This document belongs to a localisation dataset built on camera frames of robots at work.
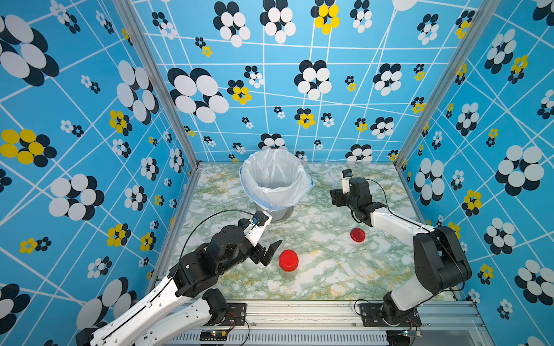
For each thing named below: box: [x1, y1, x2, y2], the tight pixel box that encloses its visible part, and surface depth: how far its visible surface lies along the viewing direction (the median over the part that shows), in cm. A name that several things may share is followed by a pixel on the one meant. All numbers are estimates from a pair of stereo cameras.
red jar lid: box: [349, 227, 366, 243], surface depth 93 cm
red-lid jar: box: [278, 249, 300, 278], surface depth 76 cm
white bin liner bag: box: [238, 148, 316, 211], surface depth 86 cm
